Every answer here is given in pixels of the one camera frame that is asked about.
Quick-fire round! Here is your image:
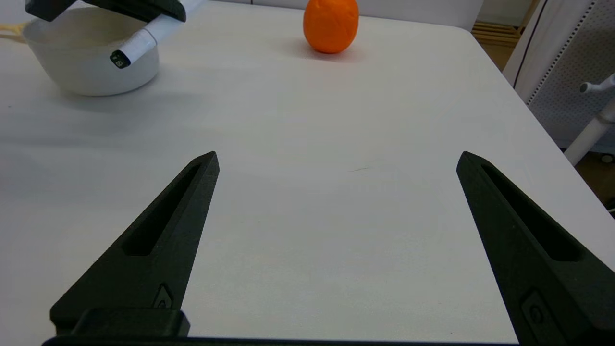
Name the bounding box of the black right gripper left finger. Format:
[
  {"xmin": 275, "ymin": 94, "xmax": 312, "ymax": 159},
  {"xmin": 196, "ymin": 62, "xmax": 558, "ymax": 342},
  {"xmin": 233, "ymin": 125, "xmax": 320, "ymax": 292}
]
[{"xmin": 49, "ymin": 151, "xmax": 220, "ymax": 337}]

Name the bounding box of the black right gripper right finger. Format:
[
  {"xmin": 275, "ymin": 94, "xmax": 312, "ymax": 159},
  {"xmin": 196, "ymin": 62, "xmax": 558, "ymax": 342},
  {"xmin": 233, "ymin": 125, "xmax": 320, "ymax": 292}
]
[{"xmin": 456, "ymin": 151, "xmax": 615, "ymax": 346}]

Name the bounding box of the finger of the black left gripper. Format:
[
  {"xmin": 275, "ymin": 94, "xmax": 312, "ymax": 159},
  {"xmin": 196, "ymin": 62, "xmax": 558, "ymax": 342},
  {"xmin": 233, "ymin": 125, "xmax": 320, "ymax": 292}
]
[
  {"xmin": 25, "ymin": 0, "xmax": 77, "ymax": 22},
  {"xmin": 83, "ymin": 0, "xmax": 187, "ymax": 23}
]

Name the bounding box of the white marker with black caps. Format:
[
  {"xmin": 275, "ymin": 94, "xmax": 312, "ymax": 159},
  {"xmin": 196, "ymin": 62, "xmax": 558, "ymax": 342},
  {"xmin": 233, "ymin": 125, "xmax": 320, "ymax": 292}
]
[{"xmin": 110, "ymin": 0, "xmax": 206, "ymax": 69}]

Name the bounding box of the grey round bowl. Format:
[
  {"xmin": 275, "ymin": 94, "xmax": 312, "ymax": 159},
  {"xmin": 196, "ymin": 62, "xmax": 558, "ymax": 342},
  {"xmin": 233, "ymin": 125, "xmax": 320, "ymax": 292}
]
[{"xmin": 23, "ymin": 7, "xmax": 160, "ymax": 97}]

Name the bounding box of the white side table leg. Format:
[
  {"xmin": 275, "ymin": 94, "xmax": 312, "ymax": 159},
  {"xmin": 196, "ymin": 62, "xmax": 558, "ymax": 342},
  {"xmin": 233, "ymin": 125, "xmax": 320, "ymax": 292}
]
[{"xmin": 563, "ymin": 99, "xmax": 615, "ymax": 167}]

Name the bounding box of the orange fruit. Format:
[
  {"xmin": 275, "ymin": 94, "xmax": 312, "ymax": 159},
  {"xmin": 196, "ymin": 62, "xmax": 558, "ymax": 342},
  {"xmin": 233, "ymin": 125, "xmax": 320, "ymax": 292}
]
[{"xmin": 303, "ymin": 0, "xmax": 360, "ymax": 54}]

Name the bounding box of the white perforated panel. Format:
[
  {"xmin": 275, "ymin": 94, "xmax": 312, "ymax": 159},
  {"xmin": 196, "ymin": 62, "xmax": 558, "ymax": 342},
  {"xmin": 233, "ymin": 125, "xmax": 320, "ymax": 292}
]
[{"xmin": 502, "ymin": 0, "xmax": 615, "ymax": 149}]

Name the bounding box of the light wooden slatted crate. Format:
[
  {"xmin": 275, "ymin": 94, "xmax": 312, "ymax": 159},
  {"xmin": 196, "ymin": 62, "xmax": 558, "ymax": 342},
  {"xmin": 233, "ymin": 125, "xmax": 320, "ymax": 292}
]
[{"xmin": 471, "ymin": 0, "xmax": 546, "ymax": 73}]

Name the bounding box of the white table crank handle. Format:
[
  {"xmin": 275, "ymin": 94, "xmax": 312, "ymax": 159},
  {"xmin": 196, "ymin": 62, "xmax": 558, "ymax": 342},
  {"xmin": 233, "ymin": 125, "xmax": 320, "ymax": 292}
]
[{"xmin": 578, "ymin": 73, "xmax": 615, "ymax": 95}]

